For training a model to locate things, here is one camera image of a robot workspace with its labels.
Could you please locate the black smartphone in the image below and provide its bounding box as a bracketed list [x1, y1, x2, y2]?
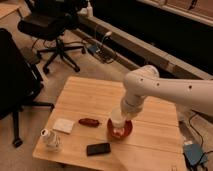
[86, 143, 111, 156]

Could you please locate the white square sponge pad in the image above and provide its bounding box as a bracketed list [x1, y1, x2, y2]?
[53, 118, 74, 134]

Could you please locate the red ceramic bowl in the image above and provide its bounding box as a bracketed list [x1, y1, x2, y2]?
[107, 120, 133, 139]

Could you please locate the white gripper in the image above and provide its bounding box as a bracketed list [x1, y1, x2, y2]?
[120, 99, 144, 121]

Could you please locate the power strip with cables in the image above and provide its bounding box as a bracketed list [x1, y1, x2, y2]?
[87, 31, 117, 64]

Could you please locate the white ceramic cup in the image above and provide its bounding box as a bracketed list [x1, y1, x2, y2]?
[110, 108, 126, 129]

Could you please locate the blue box on floor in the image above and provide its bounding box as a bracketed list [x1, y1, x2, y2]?
[183, 143, 208, 166]

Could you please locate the black office chair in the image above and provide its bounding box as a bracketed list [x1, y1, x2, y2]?
[17, 0, 88, 74]

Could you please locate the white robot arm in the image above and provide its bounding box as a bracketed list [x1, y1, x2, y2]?
[120, 65, 213, 120]

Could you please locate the white bottle in background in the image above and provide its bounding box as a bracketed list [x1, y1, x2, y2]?
[87, 0, 93, 17]

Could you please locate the dark chair at left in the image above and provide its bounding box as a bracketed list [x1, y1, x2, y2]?
[0, 28, 54, 148]

